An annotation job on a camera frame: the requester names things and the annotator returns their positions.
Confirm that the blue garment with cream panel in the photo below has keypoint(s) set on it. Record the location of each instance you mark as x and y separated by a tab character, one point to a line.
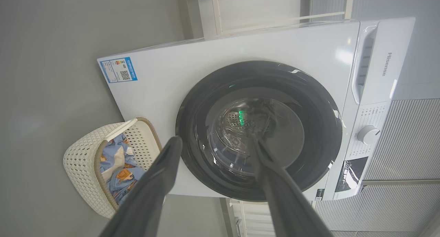
115	156

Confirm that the blue energy label sticker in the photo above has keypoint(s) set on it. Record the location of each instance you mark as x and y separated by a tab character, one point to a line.
118	69

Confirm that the white detergent drawer front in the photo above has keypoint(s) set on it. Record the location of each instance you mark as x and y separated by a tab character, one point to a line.
388	65

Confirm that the black and white label sticker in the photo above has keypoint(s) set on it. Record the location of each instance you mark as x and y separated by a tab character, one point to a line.
320	194

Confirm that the cream perforated laundry basket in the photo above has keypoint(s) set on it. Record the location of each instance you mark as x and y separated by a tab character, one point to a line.
80	161

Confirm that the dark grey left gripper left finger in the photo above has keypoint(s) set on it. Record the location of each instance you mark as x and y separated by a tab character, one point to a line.
147	195

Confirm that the white washing machine dial knob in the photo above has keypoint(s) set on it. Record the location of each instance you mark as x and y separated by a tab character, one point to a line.
367	134

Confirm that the glass washing machine door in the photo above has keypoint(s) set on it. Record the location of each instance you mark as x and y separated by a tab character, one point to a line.
202	99

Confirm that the white frame rack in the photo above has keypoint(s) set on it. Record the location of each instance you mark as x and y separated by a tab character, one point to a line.
216	13
252	216

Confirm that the white front-load washing machine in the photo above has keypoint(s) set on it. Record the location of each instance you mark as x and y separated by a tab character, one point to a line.
165	89

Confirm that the grey ribbed panel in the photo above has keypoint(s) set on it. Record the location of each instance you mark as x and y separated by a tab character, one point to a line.
405	140

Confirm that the black glossy display panel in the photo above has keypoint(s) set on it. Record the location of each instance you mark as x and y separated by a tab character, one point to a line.
351	173

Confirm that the steel washer drum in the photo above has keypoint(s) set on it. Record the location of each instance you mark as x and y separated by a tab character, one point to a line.
233	122

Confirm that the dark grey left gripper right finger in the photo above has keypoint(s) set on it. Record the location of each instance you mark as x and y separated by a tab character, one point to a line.
285	202

